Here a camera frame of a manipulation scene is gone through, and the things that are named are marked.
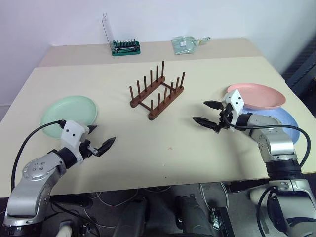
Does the pale green plastic packet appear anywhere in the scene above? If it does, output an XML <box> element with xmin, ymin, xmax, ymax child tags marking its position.
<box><xmin>171</xmin><ymin>36</ymin><xmax>211</xmax><ymax>55</ymax></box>

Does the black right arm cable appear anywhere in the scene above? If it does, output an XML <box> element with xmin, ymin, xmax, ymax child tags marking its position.
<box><xmin>225</xmin><ymin>120</ymin><xmax>312</xmax><ymax>167</ymax></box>

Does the dark metal frame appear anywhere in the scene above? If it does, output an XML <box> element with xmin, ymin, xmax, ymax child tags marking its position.
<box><xmin>281</xmin><ymin>31</ymin><xmax>316</xmax><ymax>100</ymax></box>

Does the dark rounded shape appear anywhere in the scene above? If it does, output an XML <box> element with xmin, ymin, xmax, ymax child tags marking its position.
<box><xmin>174</xmin><ymin>194</ymin><xmax>215</xmax><ymax>237</ymax></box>

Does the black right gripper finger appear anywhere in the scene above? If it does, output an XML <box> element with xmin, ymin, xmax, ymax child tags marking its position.
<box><xmin>203</xmin><ymin>100</ymin><xmax>225</xmax><ymax>111</ymax></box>
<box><xmin>192</xmin><ymin>117</ymin><xmax>220</xmax><ymax>132</ymax></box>

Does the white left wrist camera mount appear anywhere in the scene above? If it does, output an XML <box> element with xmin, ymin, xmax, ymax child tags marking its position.
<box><xmin>60</xmin><ymin>120</ymin><xmax>90</xmax><ymax>164</ymax></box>

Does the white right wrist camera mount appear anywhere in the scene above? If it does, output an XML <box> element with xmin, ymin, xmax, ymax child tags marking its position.
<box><xmin>221</xmin><ymin>89</ymin><xmax>246</xmax><ymax>124</ymax></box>

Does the thin white cable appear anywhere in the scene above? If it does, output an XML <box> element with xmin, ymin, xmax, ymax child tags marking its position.
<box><xmin>199</xmin><ymin>182</ymin><xmax>231</xmax><ymax>216</ymax></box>
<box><xmin>91</xmin><ymin>189</ymin><xmax>139</xmax><ymax>208</ymax></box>

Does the wooden dish rack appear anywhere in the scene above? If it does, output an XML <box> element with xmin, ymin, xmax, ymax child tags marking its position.
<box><xmin>129</xmin><ymin>60</ymin><xmax>187</xmax><ymax>121</ymax></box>

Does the pale green plate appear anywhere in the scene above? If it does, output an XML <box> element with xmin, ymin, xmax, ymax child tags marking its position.
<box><xmin>40</xmin><ymin>95</ymin><xmax>99</xmax><ymax>140</ymax></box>

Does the light blue plate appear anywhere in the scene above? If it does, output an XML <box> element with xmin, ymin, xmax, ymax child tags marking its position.
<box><xmin>243</xmin><ymin>106</ymin><xmax>302</xmax><ymax>145</ymax></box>

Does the black table bracket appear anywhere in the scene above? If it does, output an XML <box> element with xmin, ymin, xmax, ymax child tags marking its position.
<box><xmin>226</xmin><ymin>179</ymin><xmax>270</xmax><ymax>194</ymax></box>
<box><xmin>48</xmin><ymin>193</ymin><xmax>94</xmax><ymax>208</ymax></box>

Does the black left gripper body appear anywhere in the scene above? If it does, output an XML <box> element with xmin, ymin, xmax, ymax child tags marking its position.
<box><xmin>78</xmin><ymin>139</ymin><xmax>101</xmax><ymax>161</ymax></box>

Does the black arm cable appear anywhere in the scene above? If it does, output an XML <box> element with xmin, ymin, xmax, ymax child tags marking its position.
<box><xmin>10</xmin><ymin>119</ymin><xmax>66</xmax><ymax>192</ymax></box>
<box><xmin>225</xmin><ymin>120</ymin><xmax>312</xmax><ymax>167</ymax></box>

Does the small green connector board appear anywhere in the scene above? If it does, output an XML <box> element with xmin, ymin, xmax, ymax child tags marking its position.
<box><xmin>209</xmin><ymin>207</ymin><xmax>221</xmax><ymax>231</ymax></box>

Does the green screwdriver bit set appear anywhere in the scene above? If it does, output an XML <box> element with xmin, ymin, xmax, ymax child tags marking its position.
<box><xmin>102</xmin><ymin>12</ymin><xmax>142</xmax><ymax>57</ymax></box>

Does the pink red plate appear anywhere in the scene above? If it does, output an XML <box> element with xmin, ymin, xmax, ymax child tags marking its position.
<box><xmin>226</xmin><ymin>83</ymin><xmax>287</xmax><ymax>111</ymax></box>

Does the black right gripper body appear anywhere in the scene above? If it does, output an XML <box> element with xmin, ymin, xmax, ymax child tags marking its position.
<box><xmin>214</xmin><ymin>104</ymin><xmax>235</xmax><ymax>134</ymax></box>

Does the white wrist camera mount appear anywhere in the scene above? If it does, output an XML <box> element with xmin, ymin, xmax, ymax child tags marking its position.
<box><xmin>60</xmin><ymin>120</ymin><xmax>90</xmax><ymax>164</ymax></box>
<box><xmin>221</xmin><ymin>89</ymin><xmax>246</xmax><ymax>124</ymax></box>

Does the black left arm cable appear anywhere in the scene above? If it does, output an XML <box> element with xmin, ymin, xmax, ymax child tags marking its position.
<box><xmin>10</xmin><ymin>119</ymin><xmax>66</xmax><ymax>192</ymax></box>

